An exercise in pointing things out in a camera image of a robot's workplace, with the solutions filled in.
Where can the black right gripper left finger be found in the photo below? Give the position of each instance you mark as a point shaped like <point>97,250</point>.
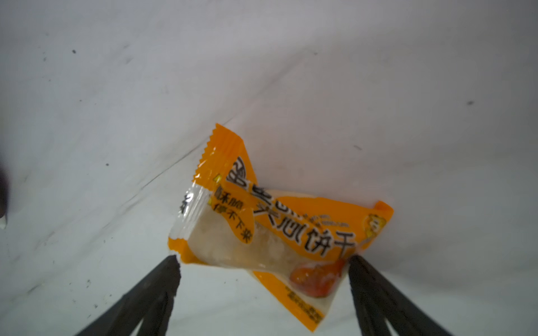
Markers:
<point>147,307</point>

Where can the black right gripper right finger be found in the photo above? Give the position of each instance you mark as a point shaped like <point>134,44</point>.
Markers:
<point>379,304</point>

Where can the yellow orange biscuit packet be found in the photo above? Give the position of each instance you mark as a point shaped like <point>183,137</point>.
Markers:
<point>296,245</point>

